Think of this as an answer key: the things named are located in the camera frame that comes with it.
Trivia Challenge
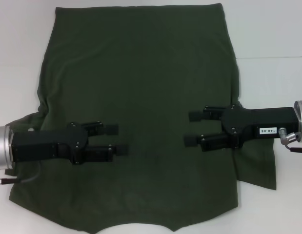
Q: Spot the dark green shirt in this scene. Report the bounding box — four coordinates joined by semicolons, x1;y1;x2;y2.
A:
3;2;278;219

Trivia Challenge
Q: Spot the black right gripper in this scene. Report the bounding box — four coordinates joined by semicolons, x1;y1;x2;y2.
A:
184;103;300;153

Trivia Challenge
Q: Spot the right gripper cable with connector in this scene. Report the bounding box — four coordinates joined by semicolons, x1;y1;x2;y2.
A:
277;127;302;155

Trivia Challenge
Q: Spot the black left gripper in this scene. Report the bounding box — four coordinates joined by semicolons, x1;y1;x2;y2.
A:
10;120;129;166

